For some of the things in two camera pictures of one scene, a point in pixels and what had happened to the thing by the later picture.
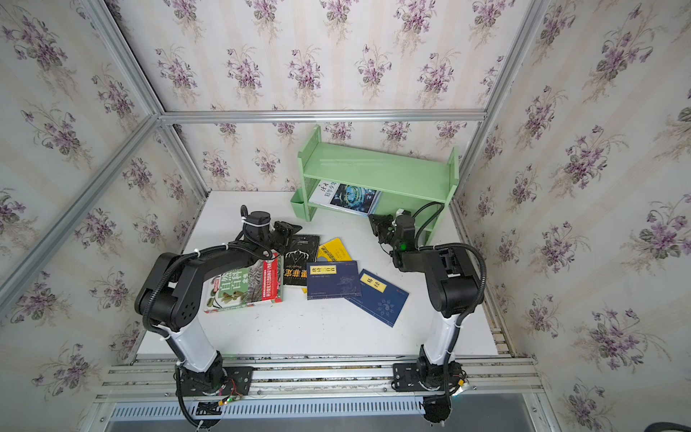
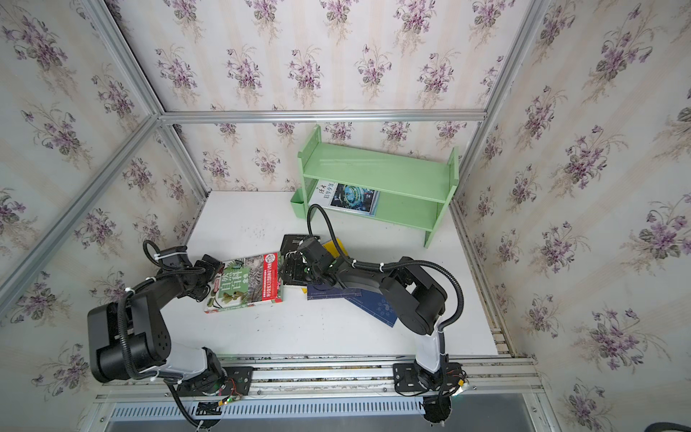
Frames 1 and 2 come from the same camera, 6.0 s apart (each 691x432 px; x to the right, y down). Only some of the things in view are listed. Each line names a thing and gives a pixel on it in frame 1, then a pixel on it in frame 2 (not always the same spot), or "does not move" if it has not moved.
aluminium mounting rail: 328,378 does not move
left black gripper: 284,229 → 209,274
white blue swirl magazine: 346,197 does not move
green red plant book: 258,283 does not move
